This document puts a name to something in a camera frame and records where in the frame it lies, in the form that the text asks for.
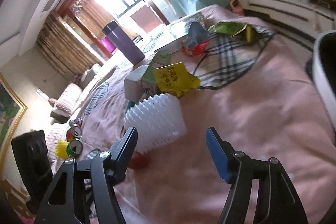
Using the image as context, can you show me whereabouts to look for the green drink carton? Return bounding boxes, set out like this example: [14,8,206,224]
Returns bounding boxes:
[141,51,171,85]

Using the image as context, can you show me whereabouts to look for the white book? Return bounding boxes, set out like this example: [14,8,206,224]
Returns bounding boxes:
[140,11,205,54]

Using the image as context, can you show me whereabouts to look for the white tissue box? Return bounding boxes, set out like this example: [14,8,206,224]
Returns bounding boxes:
[124,65,149,103]

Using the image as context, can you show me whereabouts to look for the plaid cloth mat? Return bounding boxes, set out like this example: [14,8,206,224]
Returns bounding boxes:
[193,25,276,90]

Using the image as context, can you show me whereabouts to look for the red crumpled can wrapper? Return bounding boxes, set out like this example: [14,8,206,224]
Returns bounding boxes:
[181,22,210,57]

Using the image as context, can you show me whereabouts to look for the white TV cabinet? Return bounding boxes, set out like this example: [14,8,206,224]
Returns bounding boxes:
[238,0,335,39]

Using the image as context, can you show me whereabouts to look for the red drink can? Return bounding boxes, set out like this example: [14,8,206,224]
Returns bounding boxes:
[66,124,82,142]

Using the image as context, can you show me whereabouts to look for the pink table cloth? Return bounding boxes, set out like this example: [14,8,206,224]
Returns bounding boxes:
[44,4,336,224]

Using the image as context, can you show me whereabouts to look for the gold picture frame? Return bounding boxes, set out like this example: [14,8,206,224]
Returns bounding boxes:
[1,75,27,174]

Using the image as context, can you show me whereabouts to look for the yellow snack packet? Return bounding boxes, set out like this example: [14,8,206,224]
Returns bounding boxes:
[154,63,201,98]

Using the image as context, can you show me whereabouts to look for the brown striped curtain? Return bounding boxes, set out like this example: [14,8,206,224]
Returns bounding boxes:
[37,11,105,80]

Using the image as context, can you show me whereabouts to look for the green snack bag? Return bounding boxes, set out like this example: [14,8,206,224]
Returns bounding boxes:
[208,22,258,44]

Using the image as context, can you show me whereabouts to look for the pink sofa cushion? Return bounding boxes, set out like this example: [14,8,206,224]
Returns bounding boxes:
[48,83,82,117]

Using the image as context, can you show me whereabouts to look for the green drink can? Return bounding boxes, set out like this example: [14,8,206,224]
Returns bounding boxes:
[66,138,83,157]

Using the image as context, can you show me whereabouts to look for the pink kettlebell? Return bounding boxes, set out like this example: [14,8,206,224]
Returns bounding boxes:
[229,0,245,16]

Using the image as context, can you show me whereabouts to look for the yellow brush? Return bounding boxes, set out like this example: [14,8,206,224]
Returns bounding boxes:
[55,139,68,160]

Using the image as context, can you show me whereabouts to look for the purple thermos bottle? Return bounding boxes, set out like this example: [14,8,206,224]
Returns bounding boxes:
[102,20,145,65]

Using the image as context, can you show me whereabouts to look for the white rimmed trash bin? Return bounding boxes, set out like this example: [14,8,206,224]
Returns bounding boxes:
[305,30,335,130]

